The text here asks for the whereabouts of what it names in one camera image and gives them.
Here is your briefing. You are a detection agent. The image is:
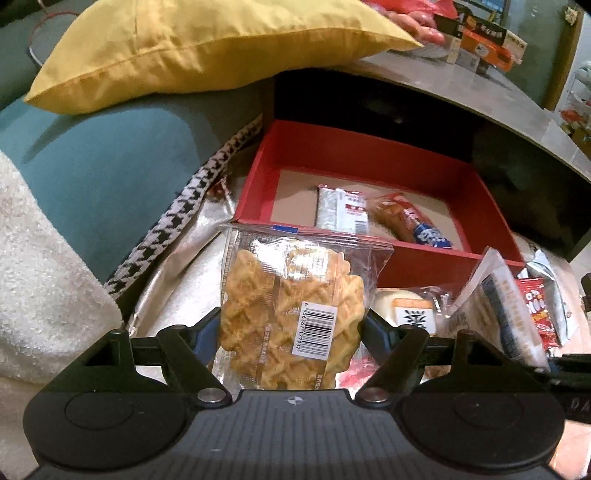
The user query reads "clear cracker packet blue print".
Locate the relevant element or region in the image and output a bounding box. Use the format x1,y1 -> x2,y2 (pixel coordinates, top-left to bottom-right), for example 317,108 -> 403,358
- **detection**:
437,248 -> 549,371

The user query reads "waffle biscuit clear packet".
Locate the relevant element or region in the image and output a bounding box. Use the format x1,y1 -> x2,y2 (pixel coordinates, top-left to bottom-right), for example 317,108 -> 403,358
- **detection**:
213,223 -> 394,393

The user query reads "brown sausage snack packet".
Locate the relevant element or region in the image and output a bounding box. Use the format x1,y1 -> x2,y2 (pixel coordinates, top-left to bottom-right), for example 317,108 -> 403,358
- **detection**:
367,192 -> 453,249

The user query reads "white red spicy snack packet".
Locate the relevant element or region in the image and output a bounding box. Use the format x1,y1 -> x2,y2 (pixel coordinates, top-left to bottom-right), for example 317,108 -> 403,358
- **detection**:
315,184 -> 370,235

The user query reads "white round bun packet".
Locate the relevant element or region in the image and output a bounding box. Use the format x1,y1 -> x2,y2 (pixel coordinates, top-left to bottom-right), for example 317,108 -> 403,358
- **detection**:
371,286 -> 449,336

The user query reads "red chips packet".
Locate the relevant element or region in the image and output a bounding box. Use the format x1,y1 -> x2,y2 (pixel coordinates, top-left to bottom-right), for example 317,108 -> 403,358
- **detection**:
516,278 -> 560,351

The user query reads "silver foil packet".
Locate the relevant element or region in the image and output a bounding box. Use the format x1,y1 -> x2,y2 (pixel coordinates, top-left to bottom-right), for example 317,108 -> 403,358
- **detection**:
525,249 -> 572,347

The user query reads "cream fleece blanket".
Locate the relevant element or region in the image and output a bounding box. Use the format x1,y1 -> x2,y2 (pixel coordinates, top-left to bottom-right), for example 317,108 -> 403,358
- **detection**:
1,156 -> 122,479

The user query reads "teal houndstooth trim cushion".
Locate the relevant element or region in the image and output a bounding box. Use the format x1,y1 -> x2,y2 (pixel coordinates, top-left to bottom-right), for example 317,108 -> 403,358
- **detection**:
1,85 -> 262,298

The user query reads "red cardboard tray box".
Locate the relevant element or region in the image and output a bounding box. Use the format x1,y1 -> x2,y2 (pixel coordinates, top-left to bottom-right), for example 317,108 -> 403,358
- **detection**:
235,120 -> 525,292

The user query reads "dark coffee table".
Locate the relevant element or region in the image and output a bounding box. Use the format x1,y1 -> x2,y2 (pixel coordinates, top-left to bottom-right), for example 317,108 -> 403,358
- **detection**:
273,52 -> 590,260

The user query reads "yellow cushion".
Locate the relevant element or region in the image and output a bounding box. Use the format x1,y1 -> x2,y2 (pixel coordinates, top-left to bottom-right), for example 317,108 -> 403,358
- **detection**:
24,1 -> 420,115

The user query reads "orange black carton box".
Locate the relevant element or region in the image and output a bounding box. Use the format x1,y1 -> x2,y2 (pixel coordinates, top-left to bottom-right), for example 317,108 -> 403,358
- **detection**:
434,6 -> 528,72

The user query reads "red plastic bag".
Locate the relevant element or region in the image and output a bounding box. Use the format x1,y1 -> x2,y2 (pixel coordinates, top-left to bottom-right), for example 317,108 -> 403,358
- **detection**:
369,0 -> 458,20

